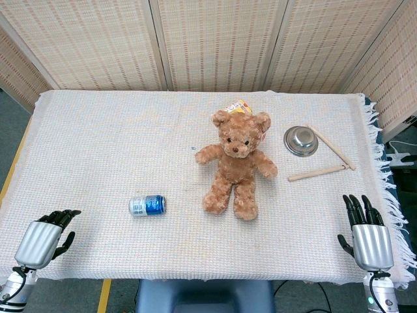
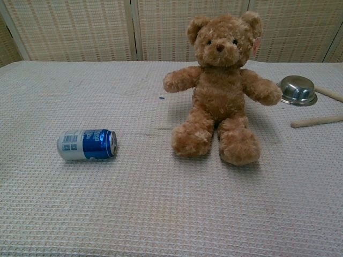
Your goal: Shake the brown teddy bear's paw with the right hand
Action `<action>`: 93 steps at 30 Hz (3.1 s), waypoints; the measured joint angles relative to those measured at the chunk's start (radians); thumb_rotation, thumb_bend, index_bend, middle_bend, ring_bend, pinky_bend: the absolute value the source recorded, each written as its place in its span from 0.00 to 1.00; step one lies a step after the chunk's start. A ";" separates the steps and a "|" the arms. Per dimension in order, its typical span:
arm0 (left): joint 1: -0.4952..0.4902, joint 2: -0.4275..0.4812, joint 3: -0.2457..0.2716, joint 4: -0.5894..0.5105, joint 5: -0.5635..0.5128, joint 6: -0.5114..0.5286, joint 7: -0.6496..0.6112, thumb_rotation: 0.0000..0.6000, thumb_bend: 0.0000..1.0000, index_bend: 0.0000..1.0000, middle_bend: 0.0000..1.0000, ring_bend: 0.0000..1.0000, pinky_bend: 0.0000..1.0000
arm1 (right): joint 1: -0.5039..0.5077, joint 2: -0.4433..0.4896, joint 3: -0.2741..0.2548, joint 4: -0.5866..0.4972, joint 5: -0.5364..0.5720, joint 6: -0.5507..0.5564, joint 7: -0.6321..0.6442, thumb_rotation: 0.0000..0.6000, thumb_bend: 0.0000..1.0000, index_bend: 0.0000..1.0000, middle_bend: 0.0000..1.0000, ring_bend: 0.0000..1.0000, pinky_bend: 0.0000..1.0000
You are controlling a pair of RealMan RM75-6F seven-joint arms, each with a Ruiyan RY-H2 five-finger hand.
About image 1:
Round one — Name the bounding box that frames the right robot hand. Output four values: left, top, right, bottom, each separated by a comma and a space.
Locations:
337, 194, 394, 271

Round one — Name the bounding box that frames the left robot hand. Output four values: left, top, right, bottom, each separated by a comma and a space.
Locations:
14, 209, 82, 271

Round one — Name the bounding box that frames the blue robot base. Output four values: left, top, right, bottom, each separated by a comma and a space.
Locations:
135, 279, 276, 313

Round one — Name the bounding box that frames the brown teddy bear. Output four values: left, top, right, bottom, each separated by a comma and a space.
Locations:
194, 110, 279, 222

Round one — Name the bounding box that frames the wooden stick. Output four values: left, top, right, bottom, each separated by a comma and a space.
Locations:
306, 125, 356, 171
287, 164, 351, 183

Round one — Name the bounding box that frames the blue and silver drink can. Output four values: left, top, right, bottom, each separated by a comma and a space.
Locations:
129, 194, 167, 218

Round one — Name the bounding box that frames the stainless steel bowl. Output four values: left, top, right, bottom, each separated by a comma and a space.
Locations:
283, 126, 319, 158

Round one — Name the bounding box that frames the white woven tablecloth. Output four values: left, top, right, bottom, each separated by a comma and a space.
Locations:
0, 89, 417, 291

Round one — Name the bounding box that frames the yellow snack package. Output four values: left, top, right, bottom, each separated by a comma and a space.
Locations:
224, 98, 255, 115

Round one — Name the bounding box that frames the woven folding screen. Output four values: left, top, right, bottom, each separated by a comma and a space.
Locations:
0, 0, 417, 138

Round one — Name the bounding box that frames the white cable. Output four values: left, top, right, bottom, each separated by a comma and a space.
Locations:
388, 140, 417, 155

